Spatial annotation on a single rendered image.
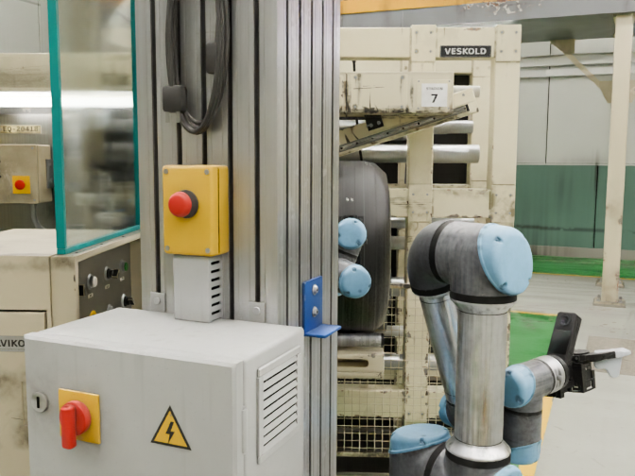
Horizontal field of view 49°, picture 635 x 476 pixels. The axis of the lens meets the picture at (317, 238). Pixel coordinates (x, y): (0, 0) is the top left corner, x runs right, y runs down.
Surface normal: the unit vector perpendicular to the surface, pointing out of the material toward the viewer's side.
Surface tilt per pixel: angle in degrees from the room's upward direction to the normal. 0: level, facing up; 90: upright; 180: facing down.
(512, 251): 82
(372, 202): 56
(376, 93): 90
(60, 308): 90
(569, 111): 90
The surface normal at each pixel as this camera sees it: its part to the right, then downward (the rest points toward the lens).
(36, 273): -0.04, 0.11
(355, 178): -0.02, -0.76
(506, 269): 0.65, -0.04
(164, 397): -0.39, 0.11
